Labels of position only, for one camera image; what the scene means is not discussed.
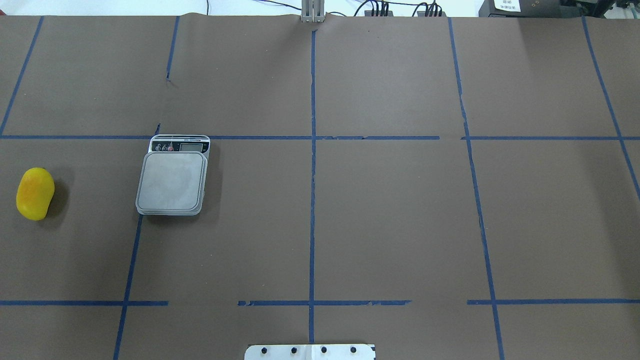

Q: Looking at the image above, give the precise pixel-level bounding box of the yellow mango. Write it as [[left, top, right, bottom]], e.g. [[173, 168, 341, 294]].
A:
[[15, 167, 55, 221]]

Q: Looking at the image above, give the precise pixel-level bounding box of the silver electronic kitchen scale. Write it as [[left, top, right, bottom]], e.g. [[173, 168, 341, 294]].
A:
[[135, 134, 211, 216]]

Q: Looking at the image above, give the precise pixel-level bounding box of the orange black usb hub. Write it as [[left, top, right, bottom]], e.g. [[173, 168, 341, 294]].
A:
[[412, 0, 446, 18], [362, 1, 393, 18]]

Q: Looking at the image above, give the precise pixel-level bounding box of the white mounting plate with bolts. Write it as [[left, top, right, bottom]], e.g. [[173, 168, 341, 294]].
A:
[[244, 343, 377, 360]]

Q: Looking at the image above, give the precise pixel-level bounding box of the black desktop computer box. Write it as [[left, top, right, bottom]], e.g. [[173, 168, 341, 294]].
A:
[[478, 0, 582, 19]]

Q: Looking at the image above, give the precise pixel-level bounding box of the aluminium frame post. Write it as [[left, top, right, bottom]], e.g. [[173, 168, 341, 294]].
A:
[[301, 0, 326, 23]]

